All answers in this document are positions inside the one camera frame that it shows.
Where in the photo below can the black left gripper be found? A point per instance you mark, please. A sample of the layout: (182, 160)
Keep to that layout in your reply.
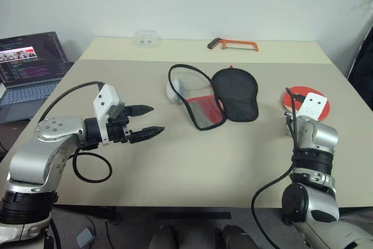
(118, 131)

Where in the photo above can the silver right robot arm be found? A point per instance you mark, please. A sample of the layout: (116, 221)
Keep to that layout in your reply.
(323, 136)

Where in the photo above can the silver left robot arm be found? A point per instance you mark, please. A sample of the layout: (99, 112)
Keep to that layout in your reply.
(32, 158)

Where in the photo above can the black mesh paddle case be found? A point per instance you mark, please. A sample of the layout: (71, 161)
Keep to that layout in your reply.
(236, 97)

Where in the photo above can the red table tennis paddle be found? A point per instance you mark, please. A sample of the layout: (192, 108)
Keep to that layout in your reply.
(303, 89)

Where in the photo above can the white rounded plastic object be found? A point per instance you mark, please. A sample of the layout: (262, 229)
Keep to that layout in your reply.
(172, 93)

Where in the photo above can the clear plastic box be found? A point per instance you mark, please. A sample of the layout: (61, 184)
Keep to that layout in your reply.
(147, 38)

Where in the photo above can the orange hacksaw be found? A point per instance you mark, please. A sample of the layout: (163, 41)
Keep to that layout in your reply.
(233, 42)

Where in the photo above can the grey open laptop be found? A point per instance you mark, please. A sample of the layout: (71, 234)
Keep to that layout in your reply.
(27, 68)

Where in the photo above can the grey foot pedal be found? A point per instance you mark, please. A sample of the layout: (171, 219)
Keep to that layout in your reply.
(85, 236)

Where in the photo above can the dark rounded shape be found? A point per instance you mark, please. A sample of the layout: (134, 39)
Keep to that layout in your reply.
(239, 238)

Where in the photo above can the black chair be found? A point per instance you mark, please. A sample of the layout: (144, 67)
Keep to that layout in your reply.
(362, 65)

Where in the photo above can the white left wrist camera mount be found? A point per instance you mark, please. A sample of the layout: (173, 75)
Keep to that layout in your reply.
(105, 97)

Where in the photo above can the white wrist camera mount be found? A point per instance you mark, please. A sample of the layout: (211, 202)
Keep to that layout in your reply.
(313, 106)
(105, 97)

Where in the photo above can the black table frame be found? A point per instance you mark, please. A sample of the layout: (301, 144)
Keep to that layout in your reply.
(96, 212)

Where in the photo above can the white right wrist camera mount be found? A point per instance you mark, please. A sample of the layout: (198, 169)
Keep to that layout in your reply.
(313, 106)

